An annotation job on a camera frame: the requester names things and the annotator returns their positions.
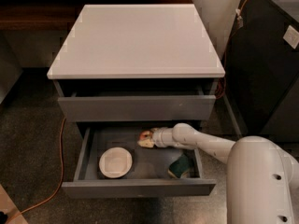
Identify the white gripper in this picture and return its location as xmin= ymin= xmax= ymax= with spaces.
xmin=137 ymin=127 xmax=185 ymax=148

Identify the red apple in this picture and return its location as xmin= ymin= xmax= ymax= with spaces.
xmin=139 ymin=130 xmax=152 ymax=142

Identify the grey drawer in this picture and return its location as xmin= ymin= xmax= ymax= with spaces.
xmin=63 ymin=121 xmax=216 ymax=199
xmin=58 ymin=84 xmax=216 ymax=122

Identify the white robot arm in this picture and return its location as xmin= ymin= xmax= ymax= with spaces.
xmin=138 ymin=123 xmax=299 ymax=224

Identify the grey top drawer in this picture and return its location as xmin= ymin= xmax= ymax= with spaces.
xmin=58 ymin=84 xmax=216 ymax=122

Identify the grey drawer cabinet white top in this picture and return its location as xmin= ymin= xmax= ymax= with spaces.
xmin=46 ymin=4 xmax=226 ymax=135

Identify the green yellow sponge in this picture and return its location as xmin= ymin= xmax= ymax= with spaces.
xmin=168 ymin=154 xmax=193 ymax=178

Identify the white ceramic bowl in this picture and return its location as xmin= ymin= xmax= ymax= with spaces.
xmin=99 ymin=147 xmax=133 ymax=178

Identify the black cabinet on right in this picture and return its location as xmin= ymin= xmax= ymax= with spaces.
xmin=226 ymin=0 xmax=299 ymax=143

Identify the light wooden board corner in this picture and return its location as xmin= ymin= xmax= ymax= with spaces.
xmin=0 ymin=185 xmax=28 ymax=224

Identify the white square tag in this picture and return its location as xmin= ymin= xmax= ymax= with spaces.
xmin=283 ymin=25 xmax=299 ymax=49

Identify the dark wooden shelf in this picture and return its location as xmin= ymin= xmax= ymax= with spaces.
xmin=0 ymin=0 xmax=192 ymax=31

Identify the orange floor cable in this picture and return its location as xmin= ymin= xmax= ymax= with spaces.
xmin=5 ymin=117 xmax=67 ymax=224

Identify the orange wall cable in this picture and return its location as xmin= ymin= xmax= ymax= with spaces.
xmin=214 ymin=0 xmax=299 ymax=100

